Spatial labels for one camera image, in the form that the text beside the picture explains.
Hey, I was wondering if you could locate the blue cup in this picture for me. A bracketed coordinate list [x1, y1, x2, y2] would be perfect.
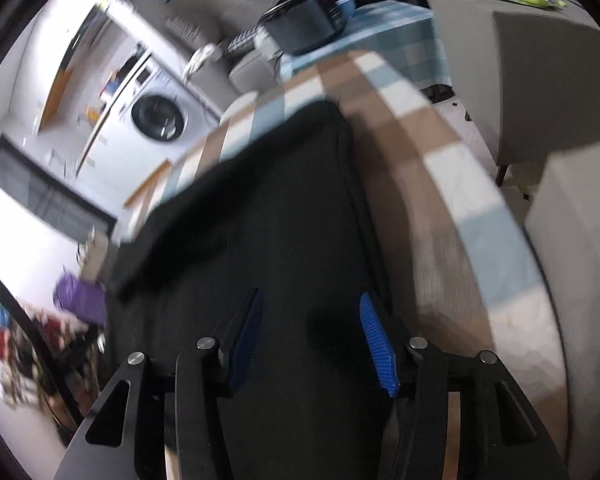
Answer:
[335, 0, 362, 22]

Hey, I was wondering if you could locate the white washing machine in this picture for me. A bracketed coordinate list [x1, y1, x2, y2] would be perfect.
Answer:
[117, 55, 221, 146]

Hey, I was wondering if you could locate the dark grey rice cooker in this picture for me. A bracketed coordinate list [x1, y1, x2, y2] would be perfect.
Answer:
[257, 0, 351, 56]

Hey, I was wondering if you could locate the houndstooth pillow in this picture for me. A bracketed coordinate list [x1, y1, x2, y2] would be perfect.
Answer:
[227, 25, 266, 56]

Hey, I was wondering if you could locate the white wall cabinet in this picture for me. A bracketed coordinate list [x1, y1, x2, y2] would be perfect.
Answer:
[35, 0, 131, 136]

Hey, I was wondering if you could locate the white cloth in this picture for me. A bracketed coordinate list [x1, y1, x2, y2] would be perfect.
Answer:
[182, 44, 221, 81]

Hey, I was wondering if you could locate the purple bag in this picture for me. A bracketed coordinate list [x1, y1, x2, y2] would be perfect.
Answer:
[54, 272, 108, 326]

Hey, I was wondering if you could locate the black knit sweater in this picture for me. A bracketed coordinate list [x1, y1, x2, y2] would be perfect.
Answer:
[102, 100, 421, 480]

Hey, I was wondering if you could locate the teal checked cloth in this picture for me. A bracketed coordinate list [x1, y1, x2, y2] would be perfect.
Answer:
[280, 0, 453, 96]

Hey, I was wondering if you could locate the pile of colourful clothes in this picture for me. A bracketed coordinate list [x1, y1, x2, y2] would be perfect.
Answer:
[0, 300, 106, 411]

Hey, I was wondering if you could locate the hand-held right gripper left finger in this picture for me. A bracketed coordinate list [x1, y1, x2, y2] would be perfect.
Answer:
[52, 287, 266, 480]

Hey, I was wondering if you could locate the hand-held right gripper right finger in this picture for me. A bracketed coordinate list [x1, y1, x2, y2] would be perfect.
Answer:
[359, 292, 571, 480]

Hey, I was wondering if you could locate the black framed glass door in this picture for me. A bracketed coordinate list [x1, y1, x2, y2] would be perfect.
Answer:
[0, 135, 118, 241]

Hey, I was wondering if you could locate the grey ottoman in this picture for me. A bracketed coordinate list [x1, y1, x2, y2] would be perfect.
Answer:
[422, 0, 600, 181]
[524, 139, 600, 480]

